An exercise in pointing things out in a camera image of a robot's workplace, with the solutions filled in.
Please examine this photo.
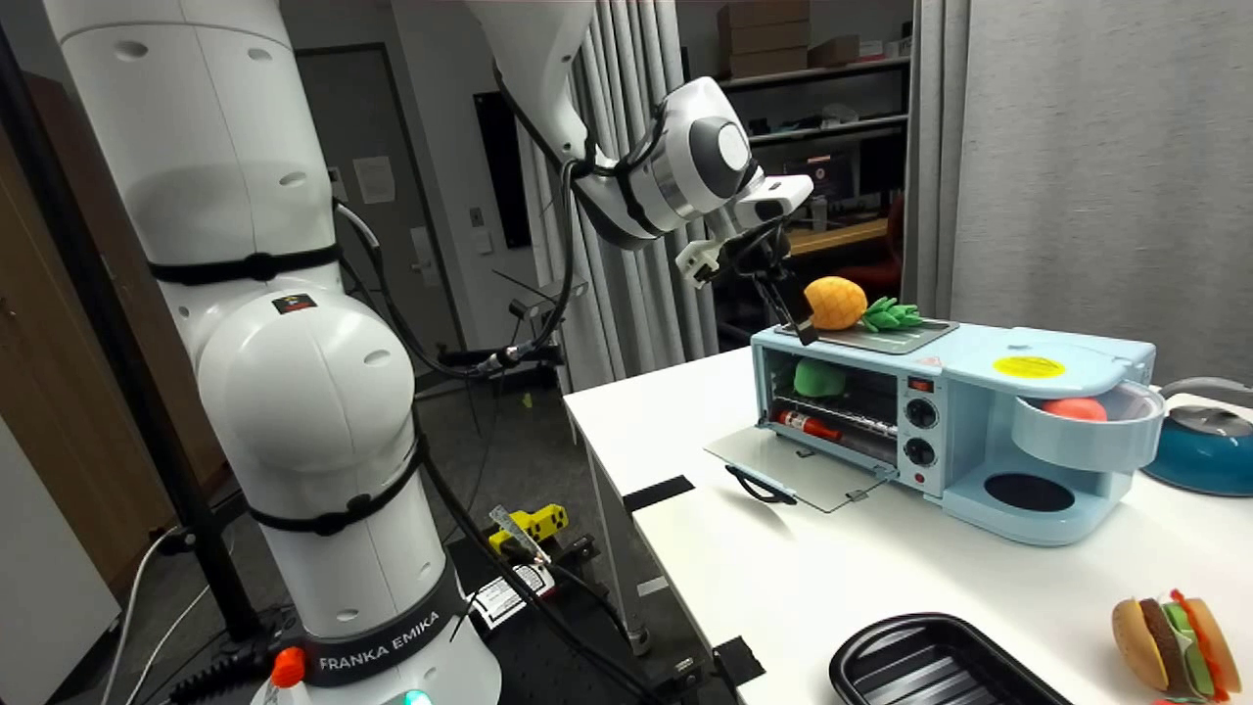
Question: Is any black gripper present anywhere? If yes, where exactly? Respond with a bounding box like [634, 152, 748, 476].
[675, 219, 822, 347]

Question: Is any light blue toy oven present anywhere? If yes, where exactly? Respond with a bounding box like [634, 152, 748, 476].
[748, 314, 1165, 548]

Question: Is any orange toy fruit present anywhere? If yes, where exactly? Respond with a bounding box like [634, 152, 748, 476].
[799, 272, 873, 335]

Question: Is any green toy vegetable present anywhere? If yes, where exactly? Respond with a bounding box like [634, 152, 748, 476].
[791, 357, 853, 404]

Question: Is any green leafy toy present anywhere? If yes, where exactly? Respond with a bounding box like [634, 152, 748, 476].
[859, 293, 930, 335]

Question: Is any red toy food piece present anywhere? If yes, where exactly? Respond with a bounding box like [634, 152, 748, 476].
[775, 408, 851, 442]

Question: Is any white pleated curtain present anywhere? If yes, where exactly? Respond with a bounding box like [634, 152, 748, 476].
[521, 0, 727, 391]

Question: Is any dark storage shelf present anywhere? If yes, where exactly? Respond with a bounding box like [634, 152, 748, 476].
[677, 0, 917, 318]

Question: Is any black tape strip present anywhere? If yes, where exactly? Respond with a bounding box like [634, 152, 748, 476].
[617, 475, 699, 517]
[707, 634, 769, 693]

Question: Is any cardboard box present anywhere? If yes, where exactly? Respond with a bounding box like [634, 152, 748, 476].
[713, 0, 814, 78]

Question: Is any yellow toy egg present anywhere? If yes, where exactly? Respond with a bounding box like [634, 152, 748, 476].
[992, 351, 1071, 383]

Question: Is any red toy tomato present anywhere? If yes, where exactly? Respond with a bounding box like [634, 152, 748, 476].
[1036, 395, 1113, 425]

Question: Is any yellow clamp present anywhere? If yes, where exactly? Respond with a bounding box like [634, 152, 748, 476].
[484, 502, 577, 564]

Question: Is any light blue swivel bowl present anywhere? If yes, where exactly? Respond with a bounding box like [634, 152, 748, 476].
[1010, 376, 1165, 476]

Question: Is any grey backdrop curtain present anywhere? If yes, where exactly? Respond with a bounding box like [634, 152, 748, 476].
[911, 0, 1253, 387]

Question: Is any black ridged plastic tray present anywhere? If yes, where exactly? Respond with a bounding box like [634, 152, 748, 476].
[826, 608, 1075, 705]

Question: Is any white paper sign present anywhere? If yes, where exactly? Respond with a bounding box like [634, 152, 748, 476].
[350, 152, 399, 208]

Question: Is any toy hamburger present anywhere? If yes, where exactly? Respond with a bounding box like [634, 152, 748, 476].
[1108, 583, 1244, 701]

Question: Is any white bottle orange cap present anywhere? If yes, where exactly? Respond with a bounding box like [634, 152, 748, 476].
[249, 641, 316, 705]

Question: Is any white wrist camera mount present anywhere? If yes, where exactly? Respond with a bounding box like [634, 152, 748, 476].
[736, 172, 818, 225]

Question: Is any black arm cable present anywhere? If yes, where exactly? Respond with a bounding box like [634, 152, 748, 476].
[327, 62, 590, 383]

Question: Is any black metal stand post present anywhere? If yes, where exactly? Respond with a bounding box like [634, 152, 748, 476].
[0, 36, 260, 641]

